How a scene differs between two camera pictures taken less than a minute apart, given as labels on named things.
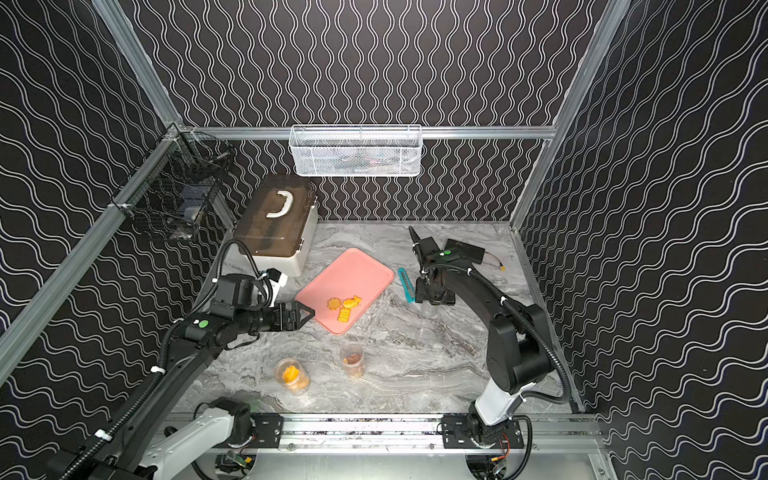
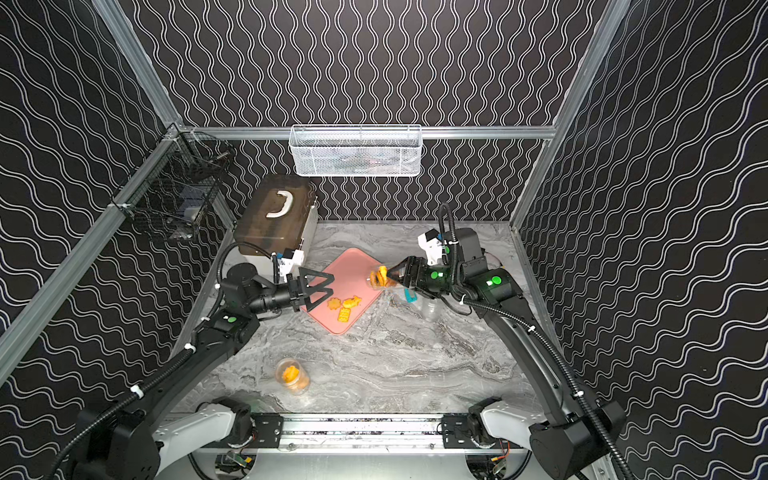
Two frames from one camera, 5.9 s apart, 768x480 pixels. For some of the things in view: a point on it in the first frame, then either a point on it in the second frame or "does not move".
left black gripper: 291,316 → 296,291
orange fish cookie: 352,302 does not move
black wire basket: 172,189 does not move
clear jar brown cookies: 352,358 → 381,278
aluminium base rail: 418,433 does not move
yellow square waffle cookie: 344,314 does not move
